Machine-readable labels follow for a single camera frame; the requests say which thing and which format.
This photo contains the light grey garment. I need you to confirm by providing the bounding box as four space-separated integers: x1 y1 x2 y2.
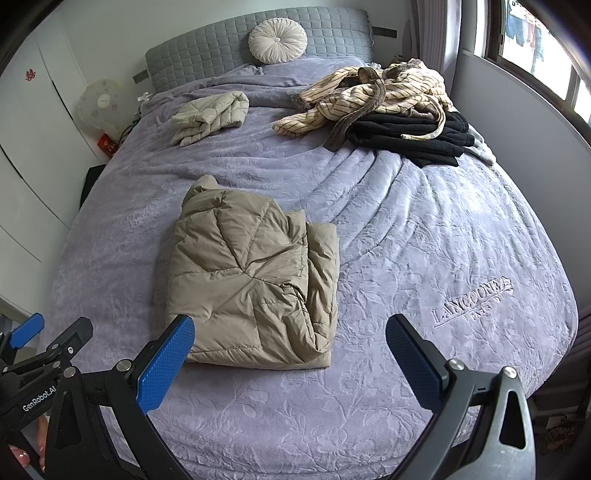
465 131 498 165

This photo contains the bed with purple cover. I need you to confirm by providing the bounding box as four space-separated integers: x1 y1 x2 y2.
37 58 580 480

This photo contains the folded cream puffer jacket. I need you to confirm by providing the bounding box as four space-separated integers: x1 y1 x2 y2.
171 91 250 147

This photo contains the grey curtain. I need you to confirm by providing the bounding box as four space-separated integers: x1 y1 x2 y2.
406 0 462 100

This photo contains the beige puffer jacket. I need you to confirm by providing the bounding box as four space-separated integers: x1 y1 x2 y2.
165 175 340 370

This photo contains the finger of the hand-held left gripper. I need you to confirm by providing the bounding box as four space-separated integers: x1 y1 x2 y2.
18 318 94 376
0 313 45 365

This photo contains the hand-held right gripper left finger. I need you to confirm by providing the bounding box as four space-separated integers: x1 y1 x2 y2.
44 315 197 480

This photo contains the person's left hand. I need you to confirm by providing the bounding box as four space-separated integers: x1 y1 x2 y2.
7 413 51 469

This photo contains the white wardrobe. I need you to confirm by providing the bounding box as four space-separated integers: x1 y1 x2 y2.
0 9 100 324

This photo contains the brown patterned bag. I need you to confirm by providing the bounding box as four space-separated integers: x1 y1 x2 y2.
540 413 583 455

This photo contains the black cable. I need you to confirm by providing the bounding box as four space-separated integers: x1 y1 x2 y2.
117 108 141 139

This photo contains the white standing fan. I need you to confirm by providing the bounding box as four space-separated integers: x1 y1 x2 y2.
76 79 123 139

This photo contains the round cream cushion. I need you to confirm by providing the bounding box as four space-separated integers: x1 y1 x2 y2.
248 19 308 64

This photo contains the cream striped robe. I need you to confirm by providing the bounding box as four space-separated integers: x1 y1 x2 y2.
272 62 455 151

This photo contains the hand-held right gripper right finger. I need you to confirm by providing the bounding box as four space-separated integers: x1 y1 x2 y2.
385 314 543 480

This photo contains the window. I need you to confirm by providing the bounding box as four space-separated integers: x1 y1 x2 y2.
480 0 591 125

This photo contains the grey quilted headboard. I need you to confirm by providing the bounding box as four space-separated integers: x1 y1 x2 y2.
133 7 398 93

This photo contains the black garment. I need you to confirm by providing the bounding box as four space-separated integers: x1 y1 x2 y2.
346 111 476 169

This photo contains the black fabric object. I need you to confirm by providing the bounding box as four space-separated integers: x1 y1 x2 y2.
79 164 109 206

